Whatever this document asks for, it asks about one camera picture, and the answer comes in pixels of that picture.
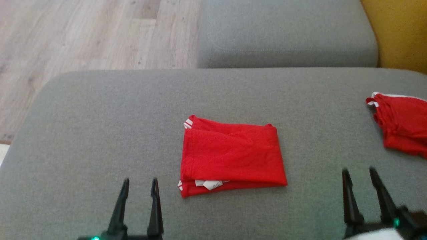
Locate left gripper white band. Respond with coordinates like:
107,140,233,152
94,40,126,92
77,178,164,240

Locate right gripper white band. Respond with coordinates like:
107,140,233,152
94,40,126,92
341,167,412,240

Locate red shorts with white trim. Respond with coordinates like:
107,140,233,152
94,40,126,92
365,92,427,159

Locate red basketball jersey white trim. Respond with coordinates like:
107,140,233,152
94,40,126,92
178,115,288,199

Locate yellow and grey sofa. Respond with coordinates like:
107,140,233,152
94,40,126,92
0,68,427,240

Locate yellow sofa backrest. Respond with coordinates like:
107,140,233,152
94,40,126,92
360,0,427,75

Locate grey sofa seat cushion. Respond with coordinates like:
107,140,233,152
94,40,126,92
197,0,379,69

